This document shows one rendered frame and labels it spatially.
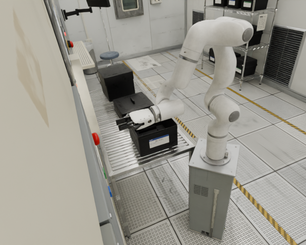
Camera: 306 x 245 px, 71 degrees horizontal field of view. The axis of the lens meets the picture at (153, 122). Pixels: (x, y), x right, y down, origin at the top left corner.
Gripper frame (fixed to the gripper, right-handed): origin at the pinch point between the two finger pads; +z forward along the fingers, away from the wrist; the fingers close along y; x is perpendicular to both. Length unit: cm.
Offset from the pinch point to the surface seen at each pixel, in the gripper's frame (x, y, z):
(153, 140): -31.9, 18.4, -20.6
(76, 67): 16.7, 42.1, 11.6
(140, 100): -33, 75, -31
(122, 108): -33, 70, -14
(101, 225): 37, -70, 14
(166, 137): -33.0, 18.3, -30.1
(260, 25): -20, 171, -253
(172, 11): -27, 451, -248
